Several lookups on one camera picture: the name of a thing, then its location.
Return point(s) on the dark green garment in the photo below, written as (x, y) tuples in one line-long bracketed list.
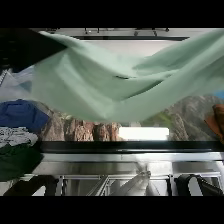
[(16, 161)]

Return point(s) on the orange garment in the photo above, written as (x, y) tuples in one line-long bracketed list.
[(218, 121)]

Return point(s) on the pale green shirt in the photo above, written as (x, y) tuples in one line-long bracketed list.
[(100, 93)]

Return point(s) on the grey patterned garment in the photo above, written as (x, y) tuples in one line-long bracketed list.
[(16, 136)]

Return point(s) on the silver frame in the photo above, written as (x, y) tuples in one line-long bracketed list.
[(100, 166)]

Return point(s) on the blue garment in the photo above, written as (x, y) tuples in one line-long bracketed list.
[(20, 115)]

